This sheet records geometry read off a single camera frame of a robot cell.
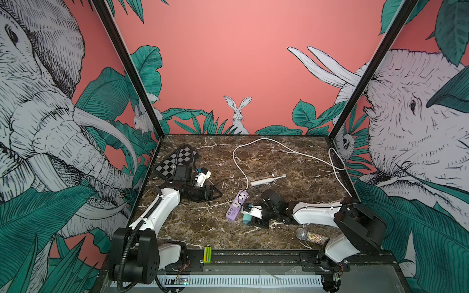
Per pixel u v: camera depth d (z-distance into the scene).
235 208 0.86
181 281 0.70
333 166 1.04
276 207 0.69
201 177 0.78
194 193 0.71
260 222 0.75
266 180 0.98
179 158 1.04
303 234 0.78
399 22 0.73
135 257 0.40
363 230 0.45
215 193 0.79
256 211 0.75
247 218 0.83
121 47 0.80
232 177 1.01
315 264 0.73
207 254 0.73
